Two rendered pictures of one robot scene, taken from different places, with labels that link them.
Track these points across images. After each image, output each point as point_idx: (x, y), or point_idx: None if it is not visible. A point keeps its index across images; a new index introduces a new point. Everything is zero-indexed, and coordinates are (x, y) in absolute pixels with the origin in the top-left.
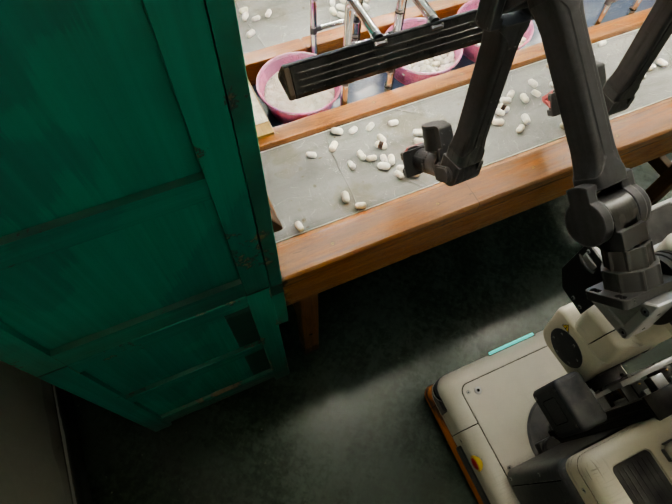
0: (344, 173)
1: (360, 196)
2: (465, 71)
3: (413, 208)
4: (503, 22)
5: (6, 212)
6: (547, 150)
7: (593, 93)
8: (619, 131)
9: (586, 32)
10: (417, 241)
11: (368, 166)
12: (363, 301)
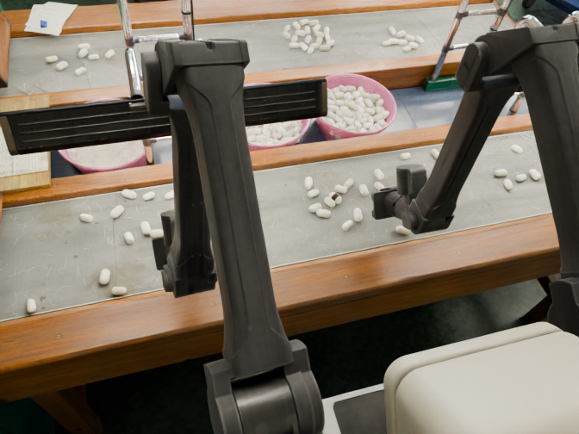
0: (118, 246)
1: (125, 278)
2: (302, 149)
3: (179, 306)
4: (173, 106)
5: None
6: (370, 257)
7: (239, 229)
8: (463, 247)
9: (239, 139)
10: (185, 346)
11: (151, 242)
12: (177, 389)
